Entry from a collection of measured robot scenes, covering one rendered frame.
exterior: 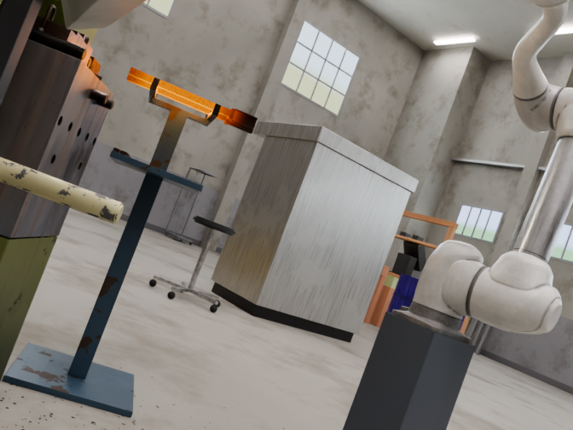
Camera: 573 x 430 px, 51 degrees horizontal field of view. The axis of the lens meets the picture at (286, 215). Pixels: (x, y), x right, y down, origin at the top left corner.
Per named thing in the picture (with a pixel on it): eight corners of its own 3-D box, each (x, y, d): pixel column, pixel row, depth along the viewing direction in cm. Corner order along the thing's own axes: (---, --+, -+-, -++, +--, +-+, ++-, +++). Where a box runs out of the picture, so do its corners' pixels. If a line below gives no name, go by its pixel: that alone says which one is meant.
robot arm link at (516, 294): (477, 324, 179) (551, 352, 165) (460, 309, 167) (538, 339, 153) (569, 103, 192) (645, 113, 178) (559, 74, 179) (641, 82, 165)
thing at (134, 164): (190, 191, 230) (193, 187, 230) (200, 191, 191) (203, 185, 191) (114, 162, 223) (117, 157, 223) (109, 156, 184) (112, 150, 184)
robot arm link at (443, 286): (424, 305, 192) (448, 241, 193) (477, 326, 180) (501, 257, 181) (402, 297, 180) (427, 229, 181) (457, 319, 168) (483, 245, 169)
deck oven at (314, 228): (295, 312, 691) (350, 168, 700) (358, 345, 603) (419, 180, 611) (194, 283, 609) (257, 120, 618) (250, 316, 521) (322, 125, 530)
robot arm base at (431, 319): (418, 321, 196) (423, 305, 196) (471, 345, 178) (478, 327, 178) (380, 309, 186) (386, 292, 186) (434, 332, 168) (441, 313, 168)
